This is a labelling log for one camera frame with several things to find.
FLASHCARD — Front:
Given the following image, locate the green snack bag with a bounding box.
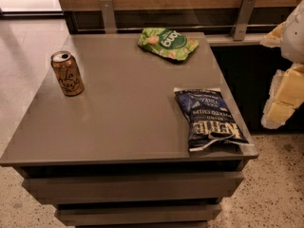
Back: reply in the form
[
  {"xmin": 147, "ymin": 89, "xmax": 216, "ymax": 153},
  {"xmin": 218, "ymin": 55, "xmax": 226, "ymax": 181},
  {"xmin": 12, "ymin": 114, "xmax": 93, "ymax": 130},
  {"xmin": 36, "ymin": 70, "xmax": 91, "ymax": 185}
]
[{"xmin": 138, "ymin": 28, "xmax": 200, "ymax": 61}]

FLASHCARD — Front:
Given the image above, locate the blue potato chip bag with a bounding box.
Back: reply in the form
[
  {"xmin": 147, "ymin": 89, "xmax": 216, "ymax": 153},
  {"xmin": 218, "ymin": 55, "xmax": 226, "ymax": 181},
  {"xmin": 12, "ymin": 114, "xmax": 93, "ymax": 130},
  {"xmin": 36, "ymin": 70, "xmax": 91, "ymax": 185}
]
[{"xmin": 174, "ymin": 87, "xmax": 249, "ymax": 152}]

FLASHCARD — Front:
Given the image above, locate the left metal bracket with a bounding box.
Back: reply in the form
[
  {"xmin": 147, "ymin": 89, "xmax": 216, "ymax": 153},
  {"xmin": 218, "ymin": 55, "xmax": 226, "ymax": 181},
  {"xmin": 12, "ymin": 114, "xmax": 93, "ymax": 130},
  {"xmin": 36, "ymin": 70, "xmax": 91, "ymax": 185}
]
[{"xmin": 100, "ymin": 0, "xmax": 117, "ymax": 34}]

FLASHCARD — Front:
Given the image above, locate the metal bracket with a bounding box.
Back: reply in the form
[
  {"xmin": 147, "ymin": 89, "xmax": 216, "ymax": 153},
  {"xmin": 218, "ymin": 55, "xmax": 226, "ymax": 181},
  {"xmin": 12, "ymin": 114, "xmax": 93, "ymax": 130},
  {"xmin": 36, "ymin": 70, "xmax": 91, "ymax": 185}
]
[
  {"xmin": 231, "ymin": 0, "xmax": 256, "ymax": 41},
  {"xmin": 100, "ymin": 0, "xmax": 117, "ymax": 34}
]

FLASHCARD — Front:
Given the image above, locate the right metal bracket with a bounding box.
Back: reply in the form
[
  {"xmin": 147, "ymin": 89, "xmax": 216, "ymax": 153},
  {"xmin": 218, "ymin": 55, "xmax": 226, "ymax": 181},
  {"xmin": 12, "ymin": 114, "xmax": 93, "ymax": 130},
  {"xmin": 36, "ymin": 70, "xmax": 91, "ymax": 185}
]
[{"xmin": 231, "ymin": 0, "xmax": 256, "ymax": 41}]

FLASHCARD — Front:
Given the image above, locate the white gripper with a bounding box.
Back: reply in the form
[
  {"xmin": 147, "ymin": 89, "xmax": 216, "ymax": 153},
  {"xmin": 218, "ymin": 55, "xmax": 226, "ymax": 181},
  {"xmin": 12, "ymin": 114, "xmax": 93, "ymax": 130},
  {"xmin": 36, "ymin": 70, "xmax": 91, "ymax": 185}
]
[{"xmin": 260, "ymin": 0, "xmax": 304, "ymax": 129}]

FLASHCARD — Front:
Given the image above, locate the orange soda can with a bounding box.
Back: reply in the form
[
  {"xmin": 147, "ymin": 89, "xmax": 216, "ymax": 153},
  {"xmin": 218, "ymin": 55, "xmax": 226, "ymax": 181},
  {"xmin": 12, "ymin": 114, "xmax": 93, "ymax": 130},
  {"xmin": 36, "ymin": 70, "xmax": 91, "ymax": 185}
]
[{"xmin": 50, "ymin": 50, "xmax": 85, "ymax": 97}]

